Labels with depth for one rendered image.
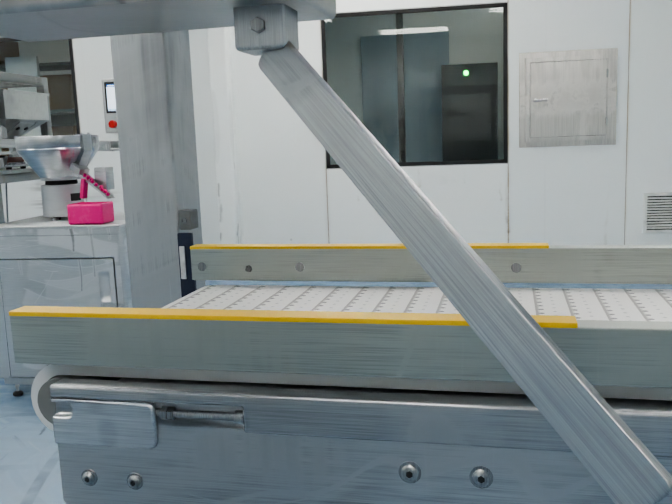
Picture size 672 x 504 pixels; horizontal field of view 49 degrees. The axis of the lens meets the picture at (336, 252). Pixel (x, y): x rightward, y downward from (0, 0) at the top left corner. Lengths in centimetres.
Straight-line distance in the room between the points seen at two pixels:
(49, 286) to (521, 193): 360
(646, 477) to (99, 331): 31
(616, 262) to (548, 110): 500
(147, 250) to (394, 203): 45
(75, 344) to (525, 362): 28
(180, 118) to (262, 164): 506
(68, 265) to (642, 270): 281
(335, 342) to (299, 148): 536
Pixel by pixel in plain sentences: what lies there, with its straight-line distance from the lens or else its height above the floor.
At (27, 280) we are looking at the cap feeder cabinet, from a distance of 337.
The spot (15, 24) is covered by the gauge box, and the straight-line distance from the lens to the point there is 49.
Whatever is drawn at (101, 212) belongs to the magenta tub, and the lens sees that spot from 319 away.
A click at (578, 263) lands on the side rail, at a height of 96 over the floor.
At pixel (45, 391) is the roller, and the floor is 92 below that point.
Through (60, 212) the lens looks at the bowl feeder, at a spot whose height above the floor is 79.
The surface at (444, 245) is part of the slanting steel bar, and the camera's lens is 33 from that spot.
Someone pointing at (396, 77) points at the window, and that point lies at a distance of 568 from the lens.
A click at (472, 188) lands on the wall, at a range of 566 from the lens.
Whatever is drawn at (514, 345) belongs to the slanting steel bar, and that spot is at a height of 99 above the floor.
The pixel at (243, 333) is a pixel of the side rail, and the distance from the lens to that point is 43.
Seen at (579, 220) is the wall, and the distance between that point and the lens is 577.
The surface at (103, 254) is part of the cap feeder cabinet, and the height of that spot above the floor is 64.
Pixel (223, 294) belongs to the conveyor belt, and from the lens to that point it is 68.
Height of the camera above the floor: 108
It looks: 9 degrees down
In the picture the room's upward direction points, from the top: 2 degrees counter-clockwise
